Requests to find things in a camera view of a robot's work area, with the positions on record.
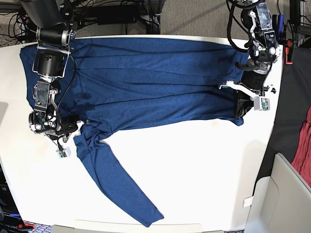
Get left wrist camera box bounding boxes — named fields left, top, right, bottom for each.
left=253, top=96, right=270, bottom=111

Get grey plastic bin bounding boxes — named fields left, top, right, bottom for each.
left=244, top=153, right=311, bottom=233

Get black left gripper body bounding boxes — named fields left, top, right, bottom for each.
left=219, top=62, right=276, bottom=97

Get red clamp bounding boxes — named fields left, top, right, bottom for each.
left=285, top=39, right=294, bottom=65

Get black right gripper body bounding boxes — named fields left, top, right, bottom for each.
left=46, top=116, right=85, bottom=143

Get blue long-sleeve T-shirt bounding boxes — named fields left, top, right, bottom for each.
left=19, top=37, right=251, bottom=228

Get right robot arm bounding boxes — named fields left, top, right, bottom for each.
left=21, top=0, right=78, bottom=142

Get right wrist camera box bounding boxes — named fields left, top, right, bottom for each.
left=56, top=147, right=71, bottom=159

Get black cloth sheet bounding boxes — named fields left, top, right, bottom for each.
left=256, top=47, right=311, bottom=181

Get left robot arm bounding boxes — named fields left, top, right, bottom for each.
left=219, top=0, right=281, bottom=118

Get dark red cloth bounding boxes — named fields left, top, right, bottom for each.
left=291, top=121, right=311, bottom=187

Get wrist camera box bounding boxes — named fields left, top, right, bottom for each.
left=56, top=147, right=71, bottom=159
left=253, top=96, right=270, bottom=111

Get black power supply box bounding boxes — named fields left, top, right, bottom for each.
left=75, top=5, right=140, bottom=25

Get grey tray at bottom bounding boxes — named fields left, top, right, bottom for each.
left=52, top=219, right=224, bottom=233

